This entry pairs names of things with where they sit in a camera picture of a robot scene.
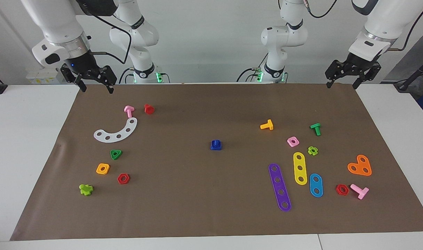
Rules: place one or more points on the white power strip box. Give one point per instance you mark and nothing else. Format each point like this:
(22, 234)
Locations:
(44, 76)

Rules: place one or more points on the red hexagonal plastic nut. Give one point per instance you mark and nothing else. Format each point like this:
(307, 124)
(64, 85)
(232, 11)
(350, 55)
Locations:
(338, 191)
(119, 180)

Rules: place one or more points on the blue two-hole plate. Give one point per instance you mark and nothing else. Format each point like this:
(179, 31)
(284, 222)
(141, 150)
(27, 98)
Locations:
(316, 185)

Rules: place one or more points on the black stand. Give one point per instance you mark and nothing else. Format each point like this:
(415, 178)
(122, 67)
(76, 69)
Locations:
(411, 81)

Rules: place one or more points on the blue triangular-head plastic screw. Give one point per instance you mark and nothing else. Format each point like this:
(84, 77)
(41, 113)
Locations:
(216, 142)

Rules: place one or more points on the purple four-hole plate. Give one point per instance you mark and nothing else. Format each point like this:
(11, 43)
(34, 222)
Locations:
(280, 185)

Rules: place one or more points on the yellow three-hole plate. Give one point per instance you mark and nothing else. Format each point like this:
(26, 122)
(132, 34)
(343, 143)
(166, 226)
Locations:
(299, 162)

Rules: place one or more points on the white curved five-hole plate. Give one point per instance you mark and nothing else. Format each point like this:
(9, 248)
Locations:
(113, 138)

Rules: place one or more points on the green triangular plastic nut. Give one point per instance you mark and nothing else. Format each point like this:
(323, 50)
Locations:
(116, 158)

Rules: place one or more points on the pink square plastic nut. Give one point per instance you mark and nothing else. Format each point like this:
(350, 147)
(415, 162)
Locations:
(289, 140)

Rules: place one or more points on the lime green plastic screw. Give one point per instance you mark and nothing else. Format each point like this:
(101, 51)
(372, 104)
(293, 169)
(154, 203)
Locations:
(85, 190)

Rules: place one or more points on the red plastic screw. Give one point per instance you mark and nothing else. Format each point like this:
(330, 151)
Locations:
(149, 109)

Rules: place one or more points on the blue square plastic nut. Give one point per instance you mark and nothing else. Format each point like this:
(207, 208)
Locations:
(216, 148)

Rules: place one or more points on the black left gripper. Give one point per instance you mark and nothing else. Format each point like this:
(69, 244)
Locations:
(358, 65)

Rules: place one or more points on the orange plastic screw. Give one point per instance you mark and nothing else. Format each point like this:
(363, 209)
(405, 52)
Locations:
(268, 125)

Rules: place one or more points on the pink plastic screw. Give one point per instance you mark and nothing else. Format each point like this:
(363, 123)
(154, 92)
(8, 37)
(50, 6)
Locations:
(361, 192)
(129, 111)

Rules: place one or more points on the red L-shaped plate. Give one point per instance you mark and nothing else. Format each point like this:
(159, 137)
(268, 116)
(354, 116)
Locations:
(360, 166)

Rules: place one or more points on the brown table mat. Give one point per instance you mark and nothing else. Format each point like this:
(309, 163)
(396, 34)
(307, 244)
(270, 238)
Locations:
(211, 208)

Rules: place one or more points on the lime flower-shaped plastic nut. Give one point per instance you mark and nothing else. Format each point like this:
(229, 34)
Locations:
(309, 150)

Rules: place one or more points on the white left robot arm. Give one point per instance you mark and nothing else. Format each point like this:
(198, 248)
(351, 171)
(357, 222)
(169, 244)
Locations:
(385, 21)

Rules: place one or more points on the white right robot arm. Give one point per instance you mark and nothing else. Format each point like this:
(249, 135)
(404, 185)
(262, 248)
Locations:
(55, 21)

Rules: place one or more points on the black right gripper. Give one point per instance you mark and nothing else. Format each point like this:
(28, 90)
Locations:
(80, 64)

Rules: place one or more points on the orange square plastic nut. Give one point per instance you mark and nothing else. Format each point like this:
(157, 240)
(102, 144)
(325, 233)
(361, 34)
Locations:
(98, 170)

